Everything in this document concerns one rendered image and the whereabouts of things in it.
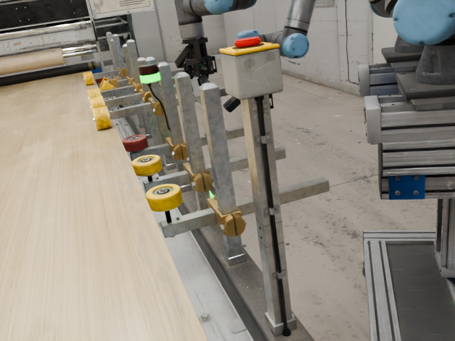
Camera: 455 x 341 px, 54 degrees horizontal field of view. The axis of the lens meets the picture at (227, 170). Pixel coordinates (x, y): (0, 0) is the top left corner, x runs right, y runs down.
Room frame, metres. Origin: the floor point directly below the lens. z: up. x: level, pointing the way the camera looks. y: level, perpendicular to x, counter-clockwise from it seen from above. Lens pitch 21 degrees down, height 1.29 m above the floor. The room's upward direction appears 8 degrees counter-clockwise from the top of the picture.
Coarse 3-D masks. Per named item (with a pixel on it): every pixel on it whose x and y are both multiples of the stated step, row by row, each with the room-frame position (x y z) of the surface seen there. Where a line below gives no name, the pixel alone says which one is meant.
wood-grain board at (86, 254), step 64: (0, 128) 1.92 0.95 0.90; (64, 128) 1.73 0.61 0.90; (0, 192) 1.09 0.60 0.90; (64, 192) 1.02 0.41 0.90; (128, 192) 0.96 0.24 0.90; (0, 256) 0.74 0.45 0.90; (64, 256) 0.70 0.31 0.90; (128, 256) 0.67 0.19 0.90; (0, 320) 0.54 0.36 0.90; (64, 320) 0.52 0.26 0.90; (128, 320) 0.50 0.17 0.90; (192, 320) 0.48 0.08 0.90
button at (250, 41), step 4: (236, 40) 0.68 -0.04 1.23; (240, 40) 0.67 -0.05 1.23; (244, 40) 0.66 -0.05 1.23; (248, 40) 0.66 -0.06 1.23; (252, 40) 0.66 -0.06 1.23; (256, 40) 0.66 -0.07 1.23; (260, 40) 0.67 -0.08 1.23; (236, 44) 0.67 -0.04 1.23; (240, 44) 0.66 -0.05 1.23; (244, 44) 0.66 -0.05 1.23; (248, 44) 0.66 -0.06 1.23; (252, 44) 0.66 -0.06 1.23; (256, 44) 0.66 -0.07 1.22
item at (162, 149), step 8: (232, 128) 1.51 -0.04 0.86; (240, 128) 1.50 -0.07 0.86; (200, 136) 1.47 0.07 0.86; (232, 136) 1.48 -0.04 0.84; (240, 136) 1.49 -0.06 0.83; (168, 144) 1.43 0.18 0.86; (136, 152) 1.40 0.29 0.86; (144, 152) 1.40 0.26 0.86; (152, 152) 1.41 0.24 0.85; (160, 152) 1.41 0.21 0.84; (168, 152) 1.42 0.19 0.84
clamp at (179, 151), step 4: (168, 140) 1.45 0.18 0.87; (172, 144) 1.39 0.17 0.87; (176, 144) 1.39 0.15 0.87; (180, 144) 1.38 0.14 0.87; (184, 144) 1.39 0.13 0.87; (172, 148) 1.38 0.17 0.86; (176, 148) 1.36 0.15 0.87; (180, 148) 1.36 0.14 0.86; (184, 148) 1.37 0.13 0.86; (172, 152) 1.37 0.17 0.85; (176, 152) 1.36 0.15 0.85; (180, 152) 1.36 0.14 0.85; (184, 152) 1.37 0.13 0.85; (172, 156) 1.41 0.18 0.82; (176, 156) 1.36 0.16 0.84; (180, 156) 1.36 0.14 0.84; (184, 156) 1.36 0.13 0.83
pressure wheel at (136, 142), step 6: (126, 138) 1.42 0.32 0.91; (132, 138) 1.40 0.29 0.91; (138, 138) 1.41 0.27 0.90; (144, 138) 1.39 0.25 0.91; (126, 144) 1.38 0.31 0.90; (132, 144) 1.37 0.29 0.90; (138, 144) 1.37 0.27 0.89; (144, 144) 1.39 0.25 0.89; (126, 150) 1.38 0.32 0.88; (132, 150) 1.37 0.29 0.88; (138, 150) 1.37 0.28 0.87
